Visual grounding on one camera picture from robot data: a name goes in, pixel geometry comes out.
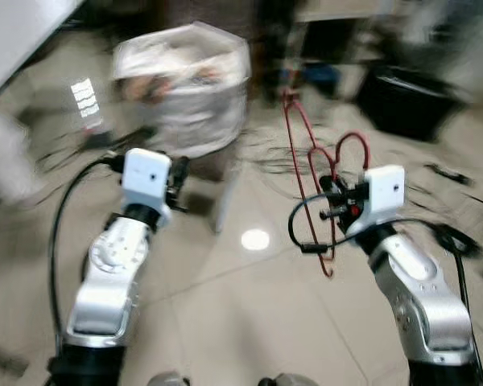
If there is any dark red clothes hanger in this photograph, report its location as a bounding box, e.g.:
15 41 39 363
280 87 373 280

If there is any white laundry basket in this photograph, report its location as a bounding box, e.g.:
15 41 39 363
111 22 252 159

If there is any black box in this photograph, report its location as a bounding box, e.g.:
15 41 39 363
357 63 461 143

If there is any black round object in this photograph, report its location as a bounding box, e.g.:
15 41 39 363
433 224 481 260

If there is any grey robot right foot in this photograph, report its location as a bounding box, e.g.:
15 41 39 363
260 372 321 386

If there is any grey robot foot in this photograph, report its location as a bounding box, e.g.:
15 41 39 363
260 372 321 386
145 371 192 386

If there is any grey robot left foot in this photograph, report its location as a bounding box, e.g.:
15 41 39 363
145 371 192 386

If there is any white table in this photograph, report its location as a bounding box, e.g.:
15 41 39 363
0 0 83 99

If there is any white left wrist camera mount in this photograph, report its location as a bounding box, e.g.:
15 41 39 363
119 148 175 232

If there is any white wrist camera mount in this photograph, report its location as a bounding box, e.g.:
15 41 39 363
357 164 407 240
119 148 175 232

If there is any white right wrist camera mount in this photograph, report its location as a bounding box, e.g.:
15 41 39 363
357 164 407 240

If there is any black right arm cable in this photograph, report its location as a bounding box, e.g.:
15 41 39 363
287 193 469 306

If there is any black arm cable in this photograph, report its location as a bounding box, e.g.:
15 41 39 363
287 193 469 306
47 151 128 359

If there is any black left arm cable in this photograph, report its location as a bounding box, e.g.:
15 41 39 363
47 151 128 359

